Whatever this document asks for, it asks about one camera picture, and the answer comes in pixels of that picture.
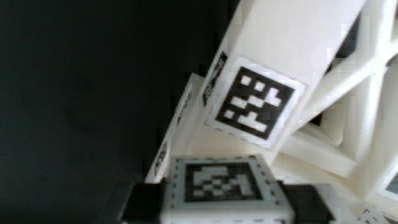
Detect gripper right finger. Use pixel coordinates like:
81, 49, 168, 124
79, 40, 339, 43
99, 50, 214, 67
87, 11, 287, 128
278, 184, 335, 224

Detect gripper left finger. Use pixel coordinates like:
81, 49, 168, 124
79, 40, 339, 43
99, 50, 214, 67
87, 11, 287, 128
117, 183, 165, 224

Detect white chair leg tagged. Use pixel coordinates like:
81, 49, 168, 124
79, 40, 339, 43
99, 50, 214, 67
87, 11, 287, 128
159, 155, 294, 224

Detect white chair back part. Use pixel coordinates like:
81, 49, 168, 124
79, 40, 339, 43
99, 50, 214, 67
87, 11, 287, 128
145, 0, 398, 224

